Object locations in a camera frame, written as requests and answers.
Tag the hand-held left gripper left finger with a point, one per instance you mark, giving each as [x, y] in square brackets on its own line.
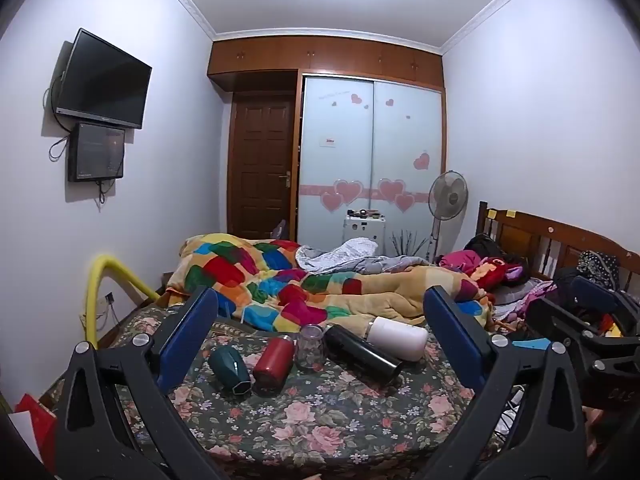
[187, 340]

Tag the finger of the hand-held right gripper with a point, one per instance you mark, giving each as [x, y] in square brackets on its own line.
[555, 317]
[595, 294]

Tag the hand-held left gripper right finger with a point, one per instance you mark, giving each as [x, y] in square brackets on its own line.
[457, 340]

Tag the dark green faceted cup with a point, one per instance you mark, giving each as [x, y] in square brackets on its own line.
[227, 367]

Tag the red metal cup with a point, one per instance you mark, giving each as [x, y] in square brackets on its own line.
[272, 360]

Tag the clear glass cup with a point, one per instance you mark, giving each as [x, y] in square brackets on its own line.
[310, 350]

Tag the person's right hand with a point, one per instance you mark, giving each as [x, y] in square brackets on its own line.
[597, 430]

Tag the black dotted bag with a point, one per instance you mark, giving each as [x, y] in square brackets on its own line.
[597, 265]

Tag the light blue flat item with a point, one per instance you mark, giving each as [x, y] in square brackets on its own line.
[530, 345]

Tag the white insulated bottle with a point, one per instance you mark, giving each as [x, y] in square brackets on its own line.
[400, 337]

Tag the pile of pink clothes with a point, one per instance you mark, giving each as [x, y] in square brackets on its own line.
[495, 270]

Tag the pink clothing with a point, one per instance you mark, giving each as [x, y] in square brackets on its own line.
[460, 260]

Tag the wooden headboard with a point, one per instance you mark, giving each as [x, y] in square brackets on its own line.
[530, 232]

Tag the colourful patchwork blanket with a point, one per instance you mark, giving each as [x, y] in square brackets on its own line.
[260, 285]

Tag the black backpack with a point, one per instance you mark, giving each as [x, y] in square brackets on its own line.
[485, 246]

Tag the black insulated bottle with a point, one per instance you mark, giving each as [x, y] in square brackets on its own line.
[360, 352]

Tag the yellow padded tube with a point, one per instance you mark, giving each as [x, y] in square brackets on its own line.
[95, 300]

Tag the bundle of dark sticks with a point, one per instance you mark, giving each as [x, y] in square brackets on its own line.
[407, 245]

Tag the small white cabinet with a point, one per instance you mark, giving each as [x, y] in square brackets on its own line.
[364, 235]

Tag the grey bed sheet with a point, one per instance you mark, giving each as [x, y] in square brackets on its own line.
[345, 255]

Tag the standing electric fan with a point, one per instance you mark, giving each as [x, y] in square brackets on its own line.
[448, 195]

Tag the floral bed cover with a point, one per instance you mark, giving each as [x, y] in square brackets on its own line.
[325, 420]

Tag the red paper bag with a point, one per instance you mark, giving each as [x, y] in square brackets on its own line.
[37, 422]

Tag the brown wooden door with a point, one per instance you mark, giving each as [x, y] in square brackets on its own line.
[260, 170]

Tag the sliding wardrobe with heart stickers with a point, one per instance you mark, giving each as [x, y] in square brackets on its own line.
[370, 150]

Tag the wooden overhead cabinet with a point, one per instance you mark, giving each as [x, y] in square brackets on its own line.
[325, 57]

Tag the wall socket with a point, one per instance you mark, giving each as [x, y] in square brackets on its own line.
[109, 299]

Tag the small wall monitor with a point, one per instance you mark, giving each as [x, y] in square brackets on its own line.
[96, 152]

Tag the large wall television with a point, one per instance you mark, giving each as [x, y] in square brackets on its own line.
[105, 80]

